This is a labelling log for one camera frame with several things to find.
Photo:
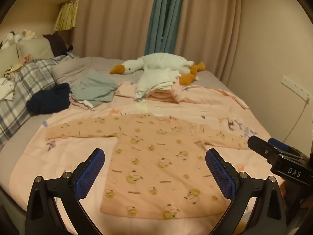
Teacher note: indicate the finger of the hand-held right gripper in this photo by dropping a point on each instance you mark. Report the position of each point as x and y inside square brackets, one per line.
[259, 145]
[276, 142]

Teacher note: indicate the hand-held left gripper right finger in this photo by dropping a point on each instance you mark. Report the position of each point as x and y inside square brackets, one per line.
[220, 173]

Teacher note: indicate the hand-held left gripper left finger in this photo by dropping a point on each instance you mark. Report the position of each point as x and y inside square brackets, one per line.
[90, 173]

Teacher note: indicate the pink duck print shirt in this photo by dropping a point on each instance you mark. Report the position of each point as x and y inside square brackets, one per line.
[156, 166]

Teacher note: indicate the pink folded clothes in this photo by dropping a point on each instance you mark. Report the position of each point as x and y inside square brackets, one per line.
[166, 95]

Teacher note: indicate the white folded clothes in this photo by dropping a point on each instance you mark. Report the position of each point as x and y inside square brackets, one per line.
[154, 78]

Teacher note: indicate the pale trimmed garment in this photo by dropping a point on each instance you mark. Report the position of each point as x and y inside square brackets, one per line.
[82, 104]

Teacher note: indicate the pink printed blanket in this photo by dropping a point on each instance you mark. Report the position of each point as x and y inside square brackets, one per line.
[195, 107]

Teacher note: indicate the navy garment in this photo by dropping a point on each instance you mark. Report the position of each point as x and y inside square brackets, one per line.
[49, 100]

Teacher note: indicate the grey blue garment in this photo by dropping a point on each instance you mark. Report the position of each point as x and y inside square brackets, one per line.
[93, 88]

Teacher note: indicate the white printed cloth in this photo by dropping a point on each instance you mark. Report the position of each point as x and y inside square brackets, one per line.
[6, 89]

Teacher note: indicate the white goose plush toy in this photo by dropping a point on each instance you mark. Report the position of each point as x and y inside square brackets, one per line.
[161, 61]

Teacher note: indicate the floral patterned cloth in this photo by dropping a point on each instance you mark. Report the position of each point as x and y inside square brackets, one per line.
[13, 70]

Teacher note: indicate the beige curtain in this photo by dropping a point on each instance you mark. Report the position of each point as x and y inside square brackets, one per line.
[115, 17]
[210, 24]

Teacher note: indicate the pink small cloth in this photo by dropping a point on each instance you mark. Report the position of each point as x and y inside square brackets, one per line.
[27, 58]

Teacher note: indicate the dark brown cushion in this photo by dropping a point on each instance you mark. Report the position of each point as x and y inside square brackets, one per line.
[57, 44]

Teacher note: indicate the beige plush toy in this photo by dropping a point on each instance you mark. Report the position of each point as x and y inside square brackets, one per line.
[28, 34]

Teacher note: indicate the black white plush toy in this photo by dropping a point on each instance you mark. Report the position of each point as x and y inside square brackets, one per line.
[8, 39]

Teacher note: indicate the blue curtain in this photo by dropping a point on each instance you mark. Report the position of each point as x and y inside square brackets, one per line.
[163, 17]

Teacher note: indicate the white wall socket strip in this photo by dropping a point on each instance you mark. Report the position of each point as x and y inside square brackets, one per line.
[296, 88]

